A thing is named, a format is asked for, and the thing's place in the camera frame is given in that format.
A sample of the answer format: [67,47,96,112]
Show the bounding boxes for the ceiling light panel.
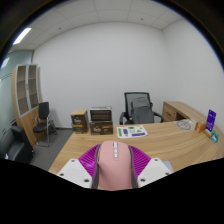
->
[12,27,33,46]

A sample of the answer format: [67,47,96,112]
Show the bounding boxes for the black and white box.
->
[89,106,113,123]

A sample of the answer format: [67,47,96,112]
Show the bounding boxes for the pink computer mouse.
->
[96,140,134,192]

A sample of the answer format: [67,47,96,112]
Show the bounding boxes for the purple sign card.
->
[205,109,217,133]

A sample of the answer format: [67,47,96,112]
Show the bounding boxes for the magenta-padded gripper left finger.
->
[56,143,102,189]

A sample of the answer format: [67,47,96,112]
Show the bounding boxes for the round white paper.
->
[175,119,193,131]

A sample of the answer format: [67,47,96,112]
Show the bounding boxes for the black leather sofa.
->
[0,125,35,164]

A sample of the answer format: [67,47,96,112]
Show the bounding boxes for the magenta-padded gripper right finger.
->
[128,144,174,189]

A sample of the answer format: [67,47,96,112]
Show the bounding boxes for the wooden side desk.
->
[162,100,208,124]

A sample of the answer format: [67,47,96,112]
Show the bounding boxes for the tall brown cardboard box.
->
[70,109,89,134]

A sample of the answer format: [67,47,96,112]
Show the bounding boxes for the wooden shelf unit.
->
[11,63,44,148]

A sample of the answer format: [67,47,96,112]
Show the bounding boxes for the black visitor chair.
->
[32,101,57,148]

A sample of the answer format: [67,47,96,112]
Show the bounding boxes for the printed white paper sheet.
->
[116,124,149,139]

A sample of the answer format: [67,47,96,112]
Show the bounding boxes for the small teal box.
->
[210,130,221,144]

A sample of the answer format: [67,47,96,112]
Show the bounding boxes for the grey mesh office chair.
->
[119,91,164,126]

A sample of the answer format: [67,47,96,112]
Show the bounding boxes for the small orange box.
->
[194,121,208,134]

